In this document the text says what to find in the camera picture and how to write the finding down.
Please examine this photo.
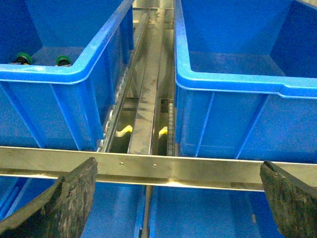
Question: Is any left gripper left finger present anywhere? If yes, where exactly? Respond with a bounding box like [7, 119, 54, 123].
[0, 157, 98, 238]

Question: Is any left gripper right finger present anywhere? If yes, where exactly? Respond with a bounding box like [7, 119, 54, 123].
[260, 161, 317, 238]

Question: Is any blue bin with buttons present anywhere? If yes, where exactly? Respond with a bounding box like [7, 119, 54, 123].
[0, 0, 134, 151]

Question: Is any lower blue bin left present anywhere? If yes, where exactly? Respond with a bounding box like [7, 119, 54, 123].
[0, 174, 144, 238]

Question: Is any white roller track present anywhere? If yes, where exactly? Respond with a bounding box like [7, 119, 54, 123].
[97, 13, 149, 153]

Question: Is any lower blue bin right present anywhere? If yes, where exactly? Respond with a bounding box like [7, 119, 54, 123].
[149, 186, 283, 238]

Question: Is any empty blue bin right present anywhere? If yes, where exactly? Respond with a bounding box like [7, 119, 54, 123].
[174, 0, 317, 163]

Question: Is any green push button rear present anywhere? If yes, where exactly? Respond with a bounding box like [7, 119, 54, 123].
[56, 55, 71, 67]

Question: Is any green push button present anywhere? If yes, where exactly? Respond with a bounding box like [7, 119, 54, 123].
[10, 52, 32, 65]
[56, 55, 71, 67]

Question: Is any green push button middle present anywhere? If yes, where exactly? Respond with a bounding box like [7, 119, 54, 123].
[10, 52, 32, 65]

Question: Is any steel front shelf rail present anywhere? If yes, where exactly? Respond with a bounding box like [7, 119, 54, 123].
[0, 145, 317, 192]

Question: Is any steel divider rail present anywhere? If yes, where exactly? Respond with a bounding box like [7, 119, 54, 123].
[128, 8, 165, 155]

